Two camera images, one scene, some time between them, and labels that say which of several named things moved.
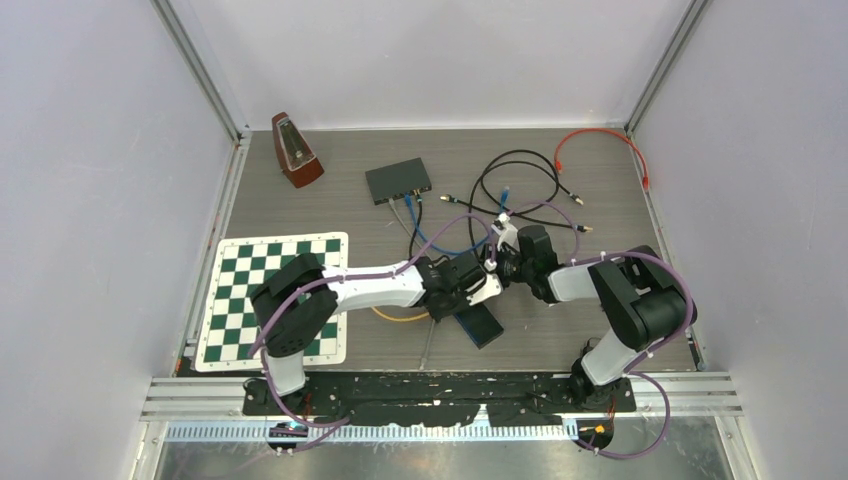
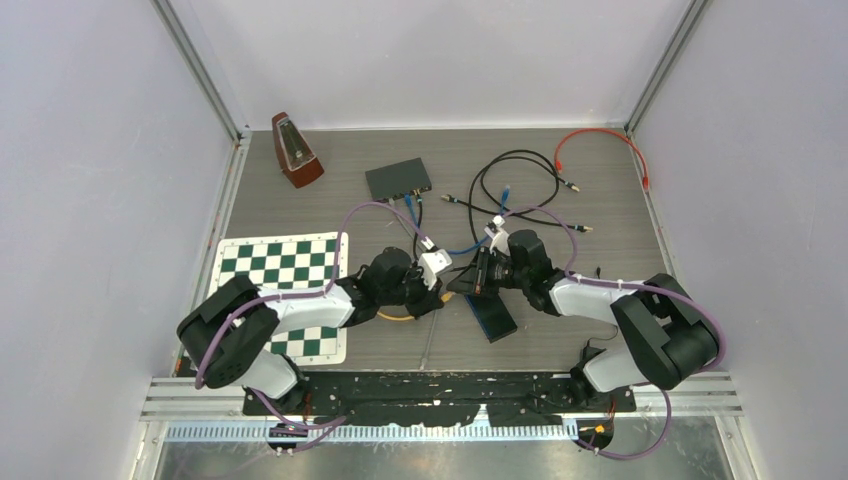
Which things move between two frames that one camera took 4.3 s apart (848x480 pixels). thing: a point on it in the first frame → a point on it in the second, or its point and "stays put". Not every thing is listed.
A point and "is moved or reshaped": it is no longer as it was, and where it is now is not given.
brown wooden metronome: x=298 y=161 stays put
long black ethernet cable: x=517 y=216 is moved or reshaped
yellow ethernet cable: x=399 y=319 stays put
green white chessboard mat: x=229 y=327 stays put
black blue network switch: x=479 y=323 is moved or reshaped
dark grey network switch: x=398 y=179 stays put
